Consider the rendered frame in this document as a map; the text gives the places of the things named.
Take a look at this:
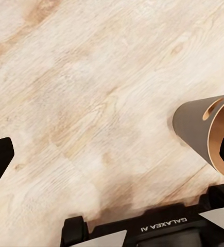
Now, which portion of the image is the trash can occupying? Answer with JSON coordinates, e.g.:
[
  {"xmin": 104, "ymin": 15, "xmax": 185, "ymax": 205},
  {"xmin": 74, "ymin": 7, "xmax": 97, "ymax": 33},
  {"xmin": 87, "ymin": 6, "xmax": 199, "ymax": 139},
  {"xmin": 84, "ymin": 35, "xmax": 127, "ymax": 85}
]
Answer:
[{"xmin": 173, "ymin": 95, "xmax": 224, "ymax": 176}]

